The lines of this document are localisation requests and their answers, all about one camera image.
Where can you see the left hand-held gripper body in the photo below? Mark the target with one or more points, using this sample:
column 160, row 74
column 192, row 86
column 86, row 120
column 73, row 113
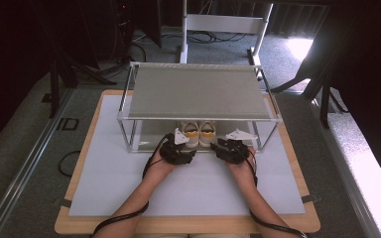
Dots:
column 175, row 152

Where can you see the grey two-tier shoe rack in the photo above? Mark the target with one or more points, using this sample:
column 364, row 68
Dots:
column 196, row 95

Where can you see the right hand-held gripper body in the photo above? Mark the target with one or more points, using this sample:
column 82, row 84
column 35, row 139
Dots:
column 236, row 150

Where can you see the person's right hand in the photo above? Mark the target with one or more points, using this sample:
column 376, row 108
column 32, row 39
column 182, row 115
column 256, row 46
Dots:
column 244, row 168

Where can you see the black tripod stand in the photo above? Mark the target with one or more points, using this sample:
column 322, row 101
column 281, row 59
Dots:
column 55, row 82

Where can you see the person's left hand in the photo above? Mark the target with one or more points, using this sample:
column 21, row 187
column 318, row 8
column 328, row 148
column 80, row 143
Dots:
column 158, row 167

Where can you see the metal floor rail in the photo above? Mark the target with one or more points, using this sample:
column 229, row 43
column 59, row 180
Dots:
column 23, row 172
column 344, row 172

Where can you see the white table mat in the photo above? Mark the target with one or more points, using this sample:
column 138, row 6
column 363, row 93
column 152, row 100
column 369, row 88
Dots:
column 195, row 195

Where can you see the black computer tower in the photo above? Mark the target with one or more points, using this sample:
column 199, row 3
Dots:
column 124, row 29

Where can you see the black metal stand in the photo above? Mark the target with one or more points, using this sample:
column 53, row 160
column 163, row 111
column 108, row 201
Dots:
column 324, row 99

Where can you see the beige sneaker with orange heel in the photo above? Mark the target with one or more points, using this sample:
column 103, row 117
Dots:
column 207, row 132
column 189, row 132

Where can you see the white metal stand frame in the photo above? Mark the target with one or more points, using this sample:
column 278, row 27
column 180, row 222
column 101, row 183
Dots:
column 225, row 23

